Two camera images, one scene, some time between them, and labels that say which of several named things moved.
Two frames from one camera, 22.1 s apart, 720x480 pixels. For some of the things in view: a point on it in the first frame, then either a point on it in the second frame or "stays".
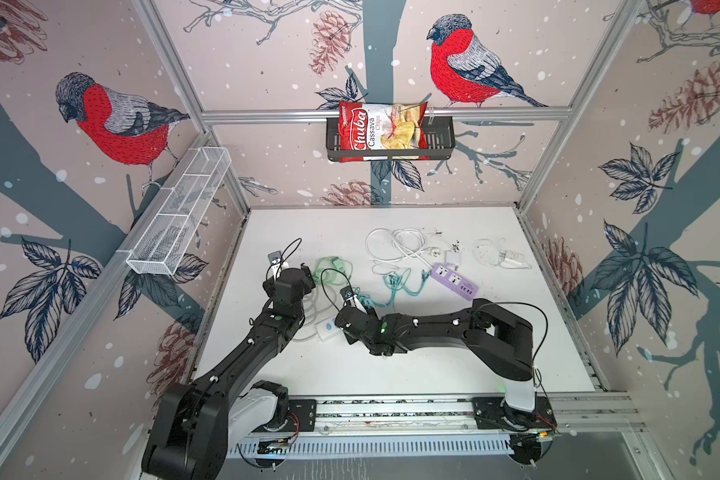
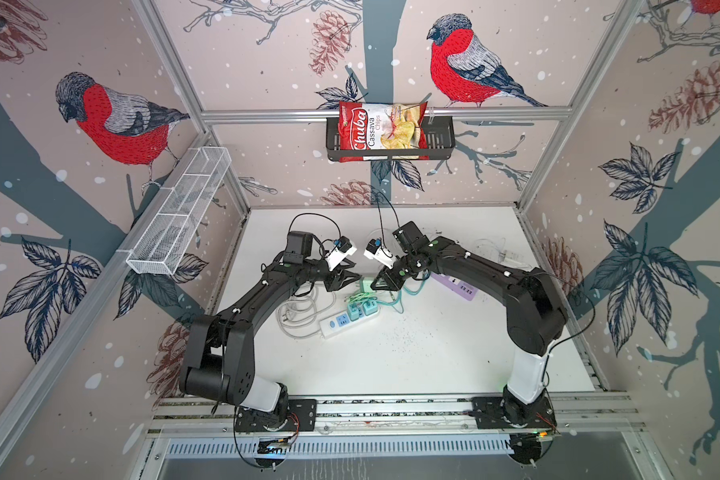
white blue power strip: [328, 329] stays
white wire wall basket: [161, 248] stays
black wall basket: [440, 142] stays
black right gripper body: [369, 314] -> [405, 266]
